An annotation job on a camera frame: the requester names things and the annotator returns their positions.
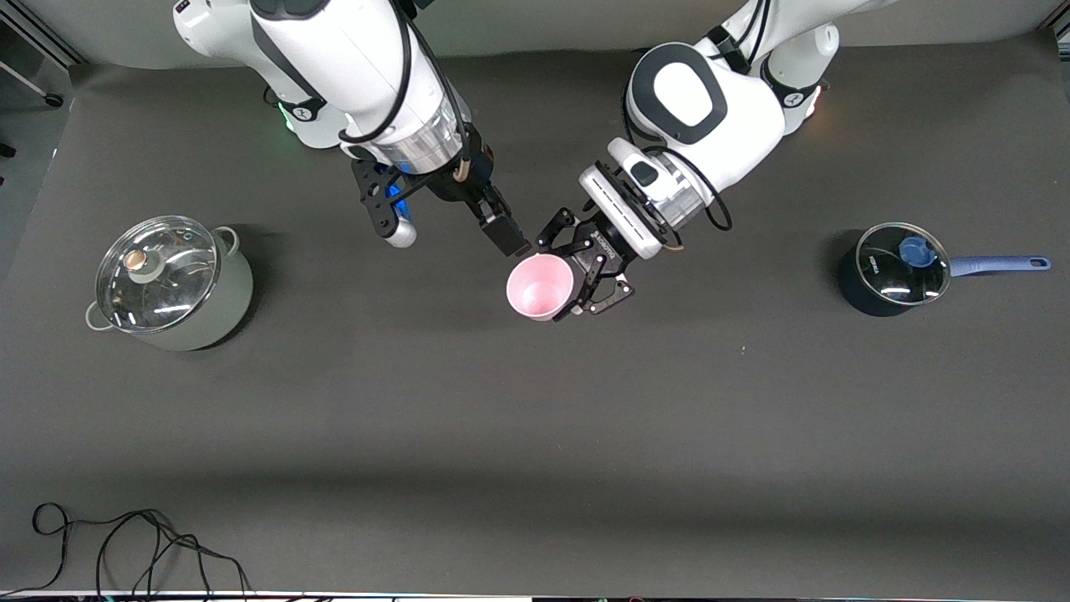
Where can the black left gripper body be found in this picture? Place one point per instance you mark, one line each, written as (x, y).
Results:
(598, 244)

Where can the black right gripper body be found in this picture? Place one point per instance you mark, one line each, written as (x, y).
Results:
(468, 179)

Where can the pink plastic cup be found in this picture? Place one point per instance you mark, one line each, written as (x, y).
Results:
(539, 288)

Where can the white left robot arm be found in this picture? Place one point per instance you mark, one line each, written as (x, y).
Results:
(736, 109)

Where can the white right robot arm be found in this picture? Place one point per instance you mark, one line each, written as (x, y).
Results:
(334, 58)

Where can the dark grey table mat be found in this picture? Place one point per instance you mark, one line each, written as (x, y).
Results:
(535, 401)

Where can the glass lid with blue knob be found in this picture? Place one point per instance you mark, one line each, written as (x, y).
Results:
(894, 276)

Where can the glass lid with metal knob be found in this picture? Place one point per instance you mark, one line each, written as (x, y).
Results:
(159, 284)

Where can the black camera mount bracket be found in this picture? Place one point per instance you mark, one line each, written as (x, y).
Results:
(372, 192)

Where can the aluminium frame rail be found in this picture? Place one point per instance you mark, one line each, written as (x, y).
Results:
(42, 38)

